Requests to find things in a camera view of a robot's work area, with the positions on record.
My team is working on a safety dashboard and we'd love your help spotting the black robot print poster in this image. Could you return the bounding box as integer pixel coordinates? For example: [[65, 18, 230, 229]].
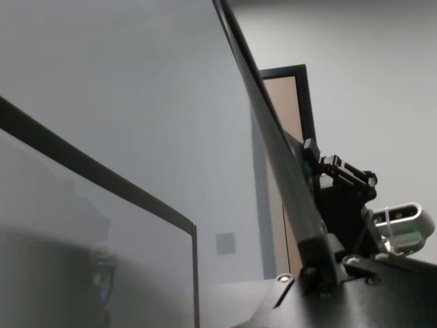
[[210, 0, 330, 242]]

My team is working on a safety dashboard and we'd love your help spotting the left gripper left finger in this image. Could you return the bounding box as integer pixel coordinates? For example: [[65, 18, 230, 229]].
[[238, 273, 310, 328]]

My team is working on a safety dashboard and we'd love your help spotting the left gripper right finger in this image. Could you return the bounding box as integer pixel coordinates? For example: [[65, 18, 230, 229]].
[[297, 234, 437, 328]]

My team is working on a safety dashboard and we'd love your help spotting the small grey square plate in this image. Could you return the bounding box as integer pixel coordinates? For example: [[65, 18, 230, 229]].
[[215, 232, 236, 255]]

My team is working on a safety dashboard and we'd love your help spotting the brown door black frame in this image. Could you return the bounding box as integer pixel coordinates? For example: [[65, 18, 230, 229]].
[[258, 64, 317, 274]]

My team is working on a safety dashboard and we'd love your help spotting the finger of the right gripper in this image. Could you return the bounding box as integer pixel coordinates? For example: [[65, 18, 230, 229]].
[[302, 138, 343, 180], [342, 163, 378, 188]]

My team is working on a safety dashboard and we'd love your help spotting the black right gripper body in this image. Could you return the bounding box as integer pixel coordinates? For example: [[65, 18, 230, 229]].
[[318, 174, 378, 256]]

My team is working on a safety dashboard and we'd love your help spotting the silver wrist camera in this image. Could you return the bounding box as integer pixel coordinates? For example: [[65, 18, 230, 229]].
[[361, 202, 437, 256]]

